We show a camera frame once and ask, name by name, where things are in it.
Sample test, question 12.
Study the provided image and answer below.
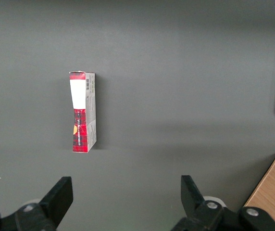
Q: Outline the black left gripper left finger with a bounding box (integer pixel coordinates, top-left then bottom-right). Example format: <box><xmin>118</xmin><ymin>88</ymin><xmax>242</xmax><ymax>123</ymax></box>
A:
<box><xmin>0</xmin><ymin>176</ymin><xmax>74</xmax><ymax>231</ymax></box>

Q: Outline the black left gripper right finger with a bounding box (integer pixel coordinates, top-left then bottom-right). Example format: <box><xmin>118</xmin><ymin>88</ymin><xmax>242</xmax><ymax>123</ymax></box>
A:
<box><xmin>170</xmin><ymin>175</ymin><xmax>275</xmax><ymax>231</ymax></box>

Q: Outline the light wooden board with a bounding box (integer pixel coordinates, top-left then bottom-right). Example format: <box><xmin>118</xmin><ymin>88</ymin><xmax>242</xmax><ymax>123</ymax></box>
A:
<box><xmin>244</xmin><ymin>153</ymin><xmax>275</xmax><ymax>231</ymax></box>

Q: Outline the red plaid cardboard box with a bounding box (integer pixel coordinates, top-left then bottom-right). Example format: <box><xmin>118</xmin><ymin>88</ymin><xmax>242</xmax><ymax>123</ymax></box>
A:
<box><xmin>69</xmin><ymin>71</ymin><xmax>97</xmax><ymax>154</ymax></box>

